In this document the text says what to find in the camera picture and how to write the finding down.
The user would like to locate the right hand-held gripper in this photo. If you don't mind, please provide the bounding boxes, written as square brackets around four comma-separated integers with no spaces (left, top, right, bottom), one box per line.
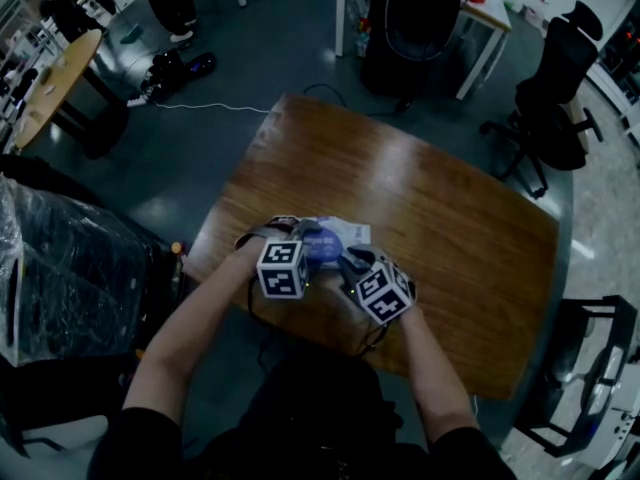
[339,244,417,325]

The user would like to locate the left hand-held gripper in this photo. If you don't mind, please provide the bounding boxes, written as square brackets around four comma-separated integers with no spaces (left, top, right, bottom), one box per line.
[234,216,324,300]

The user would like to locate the blue round object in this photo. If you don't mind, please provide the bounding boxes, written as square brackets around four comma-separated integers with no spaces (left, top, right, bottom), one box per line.
[302,225,346,264]

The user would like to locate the person's right forearm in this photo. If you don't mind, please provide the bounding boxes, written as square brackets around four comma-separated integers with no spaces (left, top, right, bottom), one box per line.
[394,307,482,444]

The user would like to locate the person's left forearm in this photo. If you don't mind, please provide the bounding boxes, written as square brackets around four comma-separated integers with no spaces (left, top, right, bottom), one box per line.
[122,241,261,427]

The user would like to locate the person's black shirt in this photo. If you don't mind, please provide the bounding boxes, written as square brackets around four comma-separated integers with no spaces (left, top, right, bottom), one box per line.
[89,345,519,480]

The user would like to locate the black equipment bags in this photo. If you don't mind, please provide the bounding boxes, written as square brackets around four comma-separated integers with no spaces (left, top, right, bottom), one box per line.
[139,48,219,104]

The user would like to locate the plastic-wrapped black object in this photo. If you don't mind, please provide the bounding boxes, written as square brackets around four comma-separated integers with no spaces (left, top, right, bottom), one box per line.
[0,155,189,369]

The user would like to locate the black office chair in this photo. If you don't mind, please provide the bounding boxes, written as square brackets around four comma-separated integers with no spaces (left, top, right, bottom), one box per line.
[478,0,606,200]

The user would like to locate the round wooden table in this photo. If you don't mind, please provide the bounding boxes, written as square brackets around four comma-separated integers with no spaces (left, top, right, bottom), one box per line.
[13,27,130,160]

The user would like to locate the white table with light top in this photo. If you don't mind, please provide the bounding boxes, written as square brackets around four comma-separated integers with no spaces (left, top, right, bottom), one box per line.
[333,0,514,102]

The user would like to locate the white shelving unit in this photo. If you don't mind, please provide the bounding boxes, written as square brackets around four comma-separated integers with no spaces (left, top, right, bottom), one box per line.
[584,17,640,149]

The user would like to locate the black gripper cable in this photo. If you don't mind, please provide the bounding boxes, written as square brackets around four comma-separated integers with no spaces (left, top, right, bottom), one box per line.
[247,275,281,369]
[357,317,389,359]

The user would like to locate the white floor cable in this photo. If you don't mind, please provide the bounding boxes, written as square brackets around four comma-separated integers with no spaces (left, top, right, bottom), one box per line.
[149,100,272,115]

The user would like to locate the black floor cable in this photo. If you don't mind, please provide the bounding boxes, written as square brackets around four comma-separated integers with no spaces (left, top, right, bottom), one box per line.
[303,82,416,118]

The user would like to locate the black metal frame cart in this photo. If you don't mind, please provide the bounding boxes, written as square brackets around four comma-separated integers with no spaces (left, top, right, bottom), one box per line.
[514,295,640,459]

